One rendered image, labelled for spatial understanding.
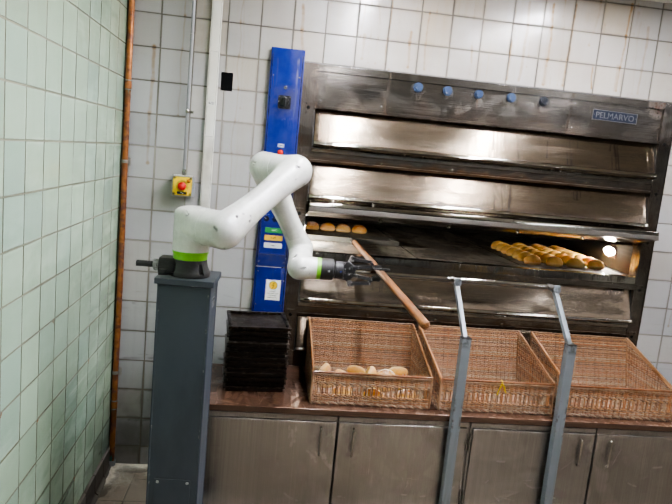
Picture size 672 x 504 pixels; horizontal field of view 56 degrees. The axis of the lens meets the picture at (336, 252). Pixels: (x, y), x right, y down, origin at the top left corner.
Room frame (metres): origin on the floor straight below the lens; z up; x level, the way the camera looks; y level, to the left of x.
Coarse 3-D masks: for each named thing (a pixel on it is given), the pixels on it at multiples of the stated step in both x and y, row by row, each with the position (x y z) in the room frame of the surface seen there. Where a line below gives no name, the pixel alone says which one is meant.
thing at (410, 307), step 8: (360, 248) 3.27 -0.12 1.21; (368, 256) 3.02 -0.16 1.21; (376, 264) 2.81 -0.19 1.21; (376, 272) 2.72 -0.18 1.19; (384, 272) 2.63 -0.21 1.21; (384, 280) 2.52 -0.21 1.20; (392, 288) 2.35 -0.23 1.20; (400, 296) 2.21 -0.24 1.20; (408, 304) 2.09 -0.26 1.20; (416, 312) 1.98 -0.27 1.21; (416, 320) 1.94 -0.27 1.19; (424, 320) 1.88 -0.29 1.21; (424, 328) 1.88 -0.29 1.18
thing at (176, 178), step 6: (174, 174) 3.04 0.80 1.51; (174, 180) 3.02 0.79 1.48; (180, 180) 3.02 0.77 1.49; (186, 180) 3.02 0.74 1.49; (192, 180) 3.03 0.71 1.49; (174, 186) 3.02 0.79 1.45; (186, 186) 3.02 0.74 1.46; (192, 186) 3.03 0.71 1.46; (174, 192) 3.02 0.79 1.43; (180, 192) 3.02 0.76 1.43; (186, 192) 3.02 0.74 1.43; (192, 192) 3.03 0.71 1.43
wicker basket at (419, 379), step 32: (320, 320) 3.14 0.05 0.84; (352, 320) 3.16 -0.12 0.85; (320, 352) 3.10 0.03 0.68; (352, 352) 3.12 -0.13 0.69; (384, 352) 3.15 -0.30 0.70; (416, 352) 3.06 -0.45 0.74; (320, 384) 2.69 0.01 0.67; (352, 384) 2.70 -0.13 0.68; (384, 384) 2.72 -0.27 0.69; (416, 384) 2.73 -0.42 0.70
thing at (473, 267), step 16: (320, 256) 3.18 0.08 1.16; (336, 256) 3.19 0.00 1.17; (384, 256) 3.26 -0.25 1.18; (480, 272) 3.28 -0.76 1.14; (496, 272) 3.29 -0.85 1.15; (512, 272) 3.30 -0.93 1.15; (528, 272) 3.31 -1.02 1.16; (544, 272) 3.32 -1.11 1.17; (560, 272) 3.33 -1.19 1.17; (576, 272) 3.35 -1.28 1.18; (592, 272) 3.40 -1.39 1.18
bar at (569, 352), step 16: (368, 272) 2.83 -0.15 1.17; (400, 272) 2.86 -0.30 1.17; (544, 288) 2.93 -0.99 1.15; (560, 288) 2.93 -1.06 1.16; (560, 304) 2.88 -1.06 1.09; (464, 320) 2.74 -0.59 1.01; (560, 320) 2.83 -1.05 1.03; (464, 336) 2.68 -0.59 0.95; (464, 352) 2.65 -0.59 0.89; (464, 368) 2.65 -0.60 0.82; (464, 384) 2.65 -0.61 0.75; (560, 384) 2.73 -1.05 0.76; (560, 400) 2.71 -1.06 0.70; (560, 416) 2.71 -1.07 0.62; (448, 432) 2.68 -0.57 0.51; (560, 432) 2.71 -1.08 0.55; (448, 448) 2.65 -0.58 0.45; (560, 448) 2.71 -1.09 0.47; (448, 464) 2.65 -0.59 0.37; (448, 480) 2.65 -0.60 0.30; (544, 480) 2.74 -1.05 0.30; (448, 496) 2.65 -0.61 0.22; (544, 496) 2.71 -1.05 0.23
